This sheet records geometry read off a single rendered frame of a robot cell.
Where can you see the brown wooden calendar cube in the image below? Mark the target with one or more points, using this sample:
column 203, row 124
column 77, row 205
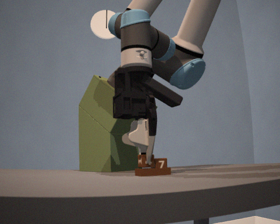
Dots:
column 142, row 161
column 160, row 163

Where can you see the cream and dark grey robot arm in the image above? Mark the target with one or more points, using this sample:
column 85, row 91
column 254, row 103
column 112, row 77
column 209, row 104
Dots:
column 177, row 60

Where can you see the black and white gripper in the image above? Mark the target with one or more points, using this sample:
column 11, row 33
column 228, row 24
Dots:
column 132, row 100

